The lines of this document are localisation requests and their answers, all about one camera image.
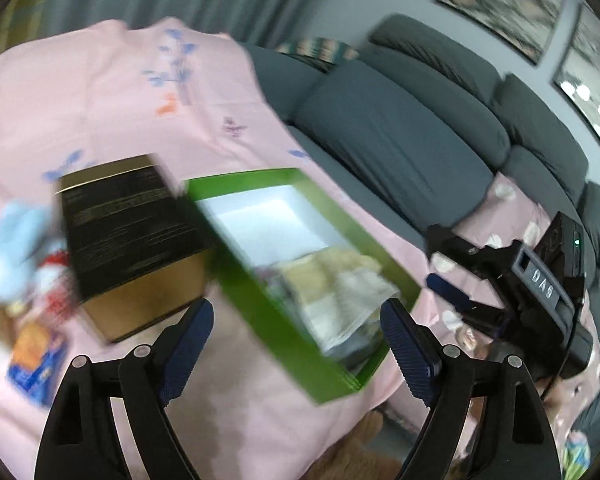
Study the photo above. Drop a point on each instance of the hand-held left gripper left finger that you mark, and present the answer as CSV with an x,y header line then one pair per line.
x,y
185,350

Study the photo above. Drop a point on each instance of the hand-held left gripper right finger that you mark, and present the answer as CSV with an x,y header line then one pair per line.
x,y
410,355

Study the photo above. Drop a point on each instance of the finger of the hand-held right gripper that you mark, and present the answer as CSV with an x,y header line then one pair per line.
x,y
450,290
460,250

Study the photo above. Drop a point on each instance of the green cardboard box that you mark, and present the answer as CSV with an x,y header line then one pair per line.
x,y
260,300

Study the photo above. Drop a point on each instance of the brown fuzzy rug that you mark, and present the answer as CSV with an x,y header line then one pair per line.
x,y
360,440

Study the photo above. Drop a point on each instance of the cream cloth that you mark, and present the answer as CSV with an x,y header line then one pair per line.
x,y
330,285

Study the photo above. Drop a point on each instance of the black and gold box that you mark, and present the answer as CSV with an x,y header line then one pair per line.
x,y
125,225

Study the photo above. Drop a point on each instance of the red and white cloth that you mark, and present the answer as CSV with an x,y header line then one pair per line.
x,y
55,280

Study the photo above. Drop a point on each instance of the grey sofa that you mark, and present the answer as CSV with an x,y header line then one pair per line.
x,y
380,125

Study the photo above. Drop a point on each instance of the blue and orange packet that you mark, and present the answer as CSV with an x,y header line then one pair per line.
x,y
30,355

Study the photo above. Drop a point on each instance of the colourful patterned cloth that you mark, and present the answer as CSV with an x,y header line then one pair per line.
x,y
577,455

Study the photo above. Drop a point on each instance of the light blue cloth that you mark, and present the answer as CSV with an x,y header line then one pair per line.
x,y
15,240

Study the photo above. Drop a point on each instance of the patterned pillow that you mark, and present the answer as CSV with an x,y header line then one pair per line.
x,y
320,50

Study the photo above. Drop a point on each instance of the pink printed bed sheet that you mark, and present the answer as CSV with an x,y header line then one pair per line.
x,y
105,100

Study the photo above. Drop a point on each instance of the framed wall picture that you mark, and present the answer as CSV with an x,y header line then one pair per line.
x,y
590,70
505,0

